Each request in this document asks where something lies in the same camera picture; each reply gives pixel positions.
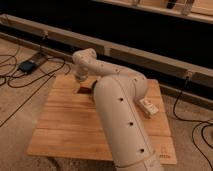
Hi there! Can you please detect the blue power adapter box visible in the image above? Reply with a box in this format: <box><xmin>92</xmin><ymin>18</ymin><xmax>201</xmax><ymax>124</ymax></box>
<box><xmin>18</xmin><ymin>60</ymin><xmax>36</xmax><ymax>74</ymax></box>

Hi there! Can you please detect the wooden table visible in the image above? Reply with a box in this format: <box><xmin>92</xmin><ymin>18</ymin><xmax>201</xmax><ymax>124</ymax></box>
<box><xmin>27</xmin><ymin>75</ymin><xmax>177</xmax><ymax>165</ymax></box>

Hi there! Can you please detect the green ceramic bowl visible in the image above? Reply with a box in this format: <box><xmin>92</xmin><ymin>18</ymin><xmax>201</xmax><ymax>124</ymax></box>
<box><xmin>91</xmin><ymin>80</ymin><xmax>98</xmax><ymax>95</ymax></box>

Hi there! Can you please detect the black floor cable left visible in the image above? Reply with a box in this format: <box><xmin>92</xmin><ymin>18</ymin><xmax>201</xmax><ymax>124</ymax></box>
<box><xmin>0</xmin><ymin>43</ymin><xmax>72</xmax><ymax>128</ymax></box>

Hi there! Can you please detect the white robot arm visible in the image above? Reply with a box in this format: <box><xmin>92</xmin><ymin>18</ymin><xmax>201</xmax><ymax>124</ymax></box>
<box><xmin>72</xmin><ymin>48</ymin><xmax>164</xmax><ymax>171</ymax></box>

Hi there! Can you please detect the long wooden rail beam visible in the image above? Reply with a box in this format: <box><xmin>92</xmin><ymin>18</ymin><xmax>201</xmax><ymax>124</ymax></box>
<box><xmin>0</xmin><ymin>14</ymin><xmax>213</xmax><ymax>88</ymax></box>

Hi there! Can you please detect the black floor cable right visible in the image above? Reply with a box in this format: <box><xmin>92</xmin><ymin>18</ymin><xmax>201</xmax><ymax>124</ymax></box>
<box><xmin>171</xmin><ymin>75</ymin><xmax>213</xmax><ymax>171</ymax></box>

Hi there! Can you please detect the black floor cable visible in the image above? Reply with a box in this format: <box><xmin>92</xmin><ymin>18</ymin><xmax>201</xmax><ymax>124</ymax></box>
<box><xmin>171</xmin><ymin>75</ymin><xmax>213</xmax><ymax>171</ymax></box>
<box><xmin>0</xmin><ymin>43</ymin><xmax>72</xmax><ymax>128</ymax></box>

